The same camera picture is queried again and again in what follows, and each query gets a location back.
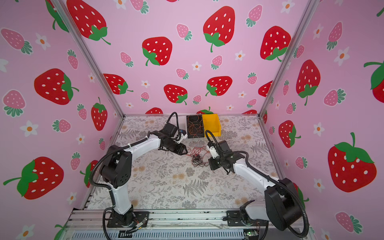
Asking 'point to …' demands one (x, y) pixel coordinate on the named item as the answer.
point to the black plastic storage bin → (200, 135)
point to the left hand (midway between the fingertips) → (185, 150)
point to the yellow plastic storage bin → (211, 123)
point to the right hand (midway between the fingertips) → (210, 160)
